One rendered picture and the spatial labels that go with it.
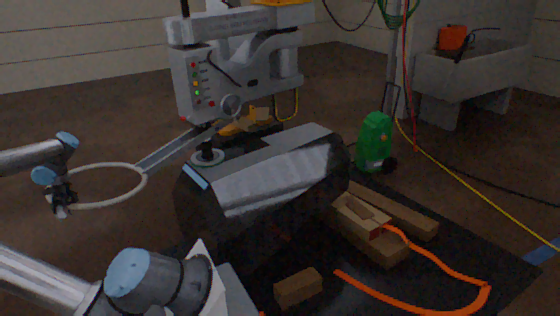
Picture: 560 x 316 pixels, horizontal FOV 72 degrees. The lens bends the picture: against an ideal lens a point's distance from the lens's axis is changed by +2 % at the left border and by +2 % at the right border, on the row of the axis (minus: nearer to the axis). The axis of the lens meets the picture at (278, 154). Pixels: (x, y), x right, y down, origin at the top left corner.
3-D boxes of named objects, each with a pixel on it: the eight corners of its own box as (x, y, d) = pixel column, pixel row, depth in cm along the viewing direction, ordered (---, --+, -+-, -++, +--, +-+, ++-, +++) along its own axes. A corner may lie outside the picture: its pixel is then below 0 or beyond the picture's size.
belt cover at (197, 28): (289, 24, 265) (288, -2, 257) (314, 28, 247) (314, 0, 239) (159, 48, 212) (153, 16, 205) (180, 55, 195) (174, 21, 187)
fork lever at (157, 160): (227, 110, 252) (225, 104, 249) (244, 118, 239) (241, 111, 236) (135, 169, 225) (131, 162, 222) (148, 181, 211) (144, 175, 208)
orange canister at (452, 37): (431, 51, 474) (435, 24, 458) (459, 46, 494) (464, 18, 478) (446, 55, 456) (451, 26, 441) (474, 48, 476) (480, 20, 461)
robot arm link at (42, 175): (39, 160, 154) (47, 147, 165) (24, 181, 156) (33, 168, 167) (63, 170, 158) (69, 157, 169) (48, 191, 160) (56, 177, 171)
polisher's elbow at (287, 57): (264, 74, 261) (262, 45, 252) (284, 68, 272) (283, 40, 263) (282, 79, 248) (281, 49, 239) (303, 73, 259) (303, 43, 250)
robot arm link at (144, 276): (184, 282, 118) (131, 269, 108) (153, 320, 122) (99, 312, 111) (176, 248, 130) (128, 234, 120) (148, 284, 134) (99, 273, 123)
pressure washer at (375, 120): (378, 156, 414) (385, 78, 373) (397, 171, 384) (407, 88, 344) (349, 162, 404) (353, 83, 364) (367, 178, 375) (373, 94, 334)
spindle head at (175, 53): (228, 105, 253) (220, 36, 232) (247, 113, 238) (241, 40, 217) (179, 120, 233) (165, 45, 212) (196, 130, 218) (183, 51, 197)
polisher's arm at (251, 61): (286, 93, 281) (284, 24, 258) (307, 100, 265) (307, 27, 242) (198, 120, 241) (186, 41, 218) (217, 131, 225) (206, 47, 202)
